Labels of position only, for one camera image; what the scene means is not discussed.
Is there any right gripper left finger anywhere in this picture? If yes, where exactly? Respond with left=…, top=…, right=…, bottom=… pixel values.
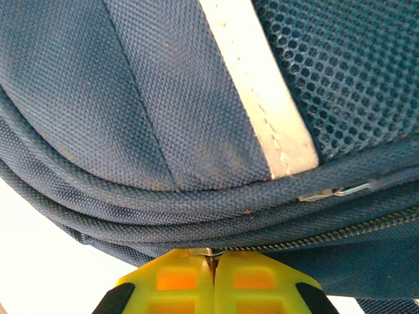
left=92, top=248, right=214, bottom=314

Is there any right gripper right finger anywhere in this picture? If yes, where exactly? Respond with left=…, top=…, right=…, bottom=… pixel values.
left=214, top=250, right=340, bottom=314

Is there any navy blue backpack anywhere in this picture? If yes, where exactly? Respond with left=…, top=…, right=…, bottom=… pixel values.
left=0, top=0, right=419, bottom=314

